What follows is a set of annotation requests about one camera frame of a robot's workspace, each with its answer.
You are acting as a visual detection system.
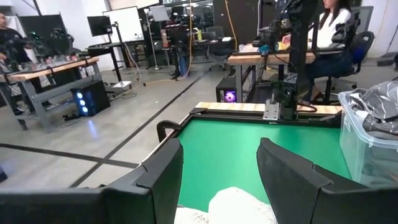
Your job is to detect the black metal table frame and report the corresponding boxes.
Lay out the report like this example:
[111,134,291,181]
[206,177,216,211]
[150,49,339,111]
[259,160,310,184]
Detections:
[157,107,343,147]

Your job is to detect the black office chair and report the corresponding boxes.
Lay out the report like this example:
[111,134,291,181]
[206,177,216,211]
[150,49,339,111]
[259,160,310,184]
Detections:
[323,18,376,105]

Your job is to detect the black table handle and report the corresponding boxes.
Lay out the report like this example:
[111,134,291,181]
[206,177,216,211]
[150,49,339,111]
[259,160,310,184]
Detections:
[156,120,182,143]

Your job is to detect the light grey waffle towel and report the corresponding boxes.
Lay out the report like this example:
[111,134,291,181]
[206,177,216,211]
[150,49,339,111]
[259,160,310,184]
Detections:
[174,186,278,224]

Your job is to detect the large black screen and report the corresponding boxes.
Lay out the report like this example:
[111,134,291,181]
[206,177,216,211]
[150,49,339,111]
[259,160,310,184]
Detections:
[19,14,68,47]

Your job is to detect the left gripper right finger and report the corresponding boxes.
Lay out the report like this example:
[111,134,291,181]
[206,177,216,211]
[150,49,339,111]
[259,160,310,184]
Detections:
[256,138,371,224]

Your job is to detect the wooden workbench with grey legs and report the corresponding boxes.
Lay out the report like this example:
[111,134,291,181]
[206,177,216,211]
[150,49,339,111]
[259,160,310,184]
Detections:
[0,55,102,131]
[226,51,317,103]

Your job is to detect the whiteboard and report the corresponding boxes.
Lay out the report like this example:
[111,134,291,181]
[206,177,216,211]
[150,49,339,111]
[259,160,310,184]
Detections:
[102,6,146,44]

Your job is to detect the computer tower with purple fan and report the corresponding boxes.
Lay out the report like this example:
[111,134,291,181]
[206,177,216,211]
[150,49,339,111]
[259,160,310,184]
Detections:
[216,76,239,104]

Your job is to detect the dark grey towel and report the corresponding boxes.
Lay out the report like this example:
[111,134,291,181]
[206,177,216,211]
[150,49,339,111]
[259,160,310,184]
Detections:
[362,113,398,141]

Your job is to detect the clear plastic storage bin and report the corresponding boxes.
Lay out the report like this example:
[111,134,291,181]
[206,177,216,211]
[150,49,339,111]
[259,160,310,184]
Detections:
[338,88,398,189]

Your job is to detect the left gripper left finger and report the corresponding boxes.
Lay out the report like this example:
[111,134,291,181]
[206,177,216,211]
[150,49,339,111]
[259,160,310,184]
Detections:
[102,138,185,224]

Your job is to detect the black monitor on stand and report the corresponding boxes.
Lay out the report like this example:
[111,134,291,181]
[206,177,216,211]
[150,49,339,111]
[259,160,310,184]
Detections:
[86,15,113,37]

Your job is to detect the person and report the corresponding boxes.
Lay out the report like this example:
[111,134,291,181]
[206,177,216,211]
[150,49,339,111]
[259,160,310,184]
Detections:
[303,0,354,94]
[0,12,32,68]

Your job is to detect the computer tower with blue lights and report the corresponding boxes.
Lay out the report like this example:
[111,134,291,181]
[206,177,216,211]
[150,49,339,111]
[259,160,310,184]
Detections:
[70,80,111,118]

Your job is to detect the grey checkered towel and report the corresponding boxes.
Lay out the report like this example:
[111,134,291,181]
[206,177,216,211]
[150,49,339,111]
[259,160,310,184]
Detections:
[345,81,398,138]

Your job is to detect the grey office chair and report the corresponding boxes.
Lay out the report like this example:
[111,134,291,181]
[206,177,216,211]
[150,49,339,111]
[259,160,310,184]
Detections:
[205,26,229,72]

